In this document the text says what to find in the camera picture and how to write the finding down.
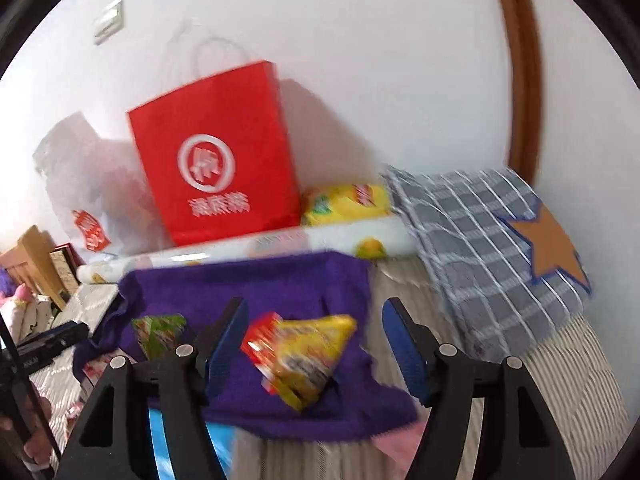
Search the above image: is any large pink snack packet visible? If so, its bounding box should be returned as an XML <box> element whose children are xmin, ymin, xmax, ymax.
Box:
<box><xmin>372</xmin><ymin>430</ymin><xmax>427</xmax><ymax>467</ymax></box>

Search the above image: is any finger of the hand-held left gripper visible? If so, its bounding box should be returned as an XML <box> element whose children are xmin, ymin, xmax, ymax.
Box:
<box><xmin>17</xmin><ymin>323</ymin><xmax>90</xmax><ymax>361</ymax></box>

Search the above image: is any checkered grey cloth with star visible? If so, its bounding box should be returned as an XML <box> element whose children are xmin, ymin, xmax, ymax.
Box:
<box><xmin>381</xmin><ymin>165</ymin><xmax>593</xmax><ymax>361</ymax></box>

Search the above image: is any purple towel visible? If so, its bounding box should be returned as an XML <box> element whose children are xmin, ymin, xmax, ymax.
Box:
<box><xmin>72</xmin><ymin>251</ymin><xmax>420</xmax><ymax>443</ymax></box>

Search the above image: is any wooden door frame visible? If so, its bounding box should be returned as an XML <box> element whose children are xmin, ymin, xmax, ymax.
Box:
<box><xmin>487</xmin><ymin>0</ymin><xmax>543</xmax><ymax>186</ymax></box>

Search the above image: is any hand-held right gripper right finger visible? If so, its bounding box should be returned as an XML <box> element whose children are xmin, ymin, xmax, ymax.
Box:
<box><xmin>381</xmin><ymin>297</ymin><xmax>576</xmax><ymax>480</ymax></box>

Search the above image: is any green snack packet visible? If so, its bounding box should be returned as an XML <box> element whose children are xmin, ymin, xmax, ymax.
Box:
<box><xmin>131</xmin><ymin>313</ymin><xmax>187</xmax><ymax>361</ymax></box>

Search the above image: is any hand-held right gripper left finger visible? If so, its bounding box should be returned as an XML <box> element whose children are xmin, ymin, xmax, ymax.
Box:
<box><xmin>54</xmin><ymin>296</ymin><xmax>250</xmax><ymax>480</ymax></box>

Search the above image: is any white plastic shopping bag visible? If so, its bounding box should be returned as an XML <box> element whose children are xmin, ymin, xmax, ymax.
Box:
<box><xmin>32</xmin><ymin>112</ymin><xmax>173</xmax><ymax>256</ymax></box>

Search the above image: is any yellow candy bag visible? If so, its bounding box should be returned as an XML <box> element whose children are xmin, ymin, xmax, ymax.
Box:
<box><xmin>300</xmin><ymin>183</ymin><xmax>392</xmax><ymax>228</ymax></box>

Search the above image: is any red paper bag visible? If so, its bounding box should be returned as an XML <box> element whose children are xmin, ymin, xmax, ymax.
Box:
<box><xmin>126</xmin><ymin>35</ymin><xmax>302</xmax><ymax>247</ymax></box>

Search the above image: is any printed paper roll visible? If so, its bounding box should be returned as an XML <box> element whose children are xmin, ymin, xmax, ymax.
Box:
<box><xmin>76</xmin><ymin>217</ymin><xmax>418</xmax><ymax>286</ymax></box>

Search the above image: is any colourful printed pillow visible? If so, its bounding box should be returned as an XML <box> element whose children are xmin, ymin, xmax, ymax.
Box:
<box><xmin>0</xmin><ymin>285</ymin><xmax>56</xmax><ymax>346</ymax></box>

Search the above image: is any pink bear snack packet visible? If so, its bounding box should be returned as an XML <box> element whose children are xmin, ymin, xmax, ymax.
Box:
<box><xmin>80</xmin><ymin>352</ymin><xmax>138</xmax><ymax>387</ymax></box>

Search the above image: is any wooden headboard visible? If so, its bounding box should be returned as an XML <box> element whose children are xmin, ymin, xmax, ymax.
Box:
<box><xmin>0</xmin><ymin>225</ymin><xmax>66</xmax><ymax>306</ymax></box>

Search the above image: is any striped bed quilt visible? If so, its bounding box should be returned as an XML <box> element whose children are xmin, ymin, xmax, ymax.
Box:
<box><xmin>30</xmin><ymin>260</ymin><xmax>633</xmax><ymax>480</ymax></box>

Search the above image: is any yellow red snack packet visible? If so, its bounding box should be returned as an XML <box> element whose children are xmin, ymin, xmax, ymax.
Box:
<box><xmin>240</xmin><ymin>311</ymin><xmax>358</xmax><ymax>413</ymax></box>

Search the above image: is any person's left hand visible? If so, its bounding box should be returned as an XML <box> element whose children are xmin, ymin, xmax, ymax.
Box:
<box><xmin>0</xmin><ymin>395</ymin><xmax>56</xmax><ymax>471</ymax></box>

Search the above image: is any white light switch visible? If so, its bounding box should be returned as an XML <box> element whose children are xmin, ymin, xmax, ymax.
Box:
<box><xmin>92</xmin><ymin>0</ymin><xmax>123</xmax><ymax>45</ymax></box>

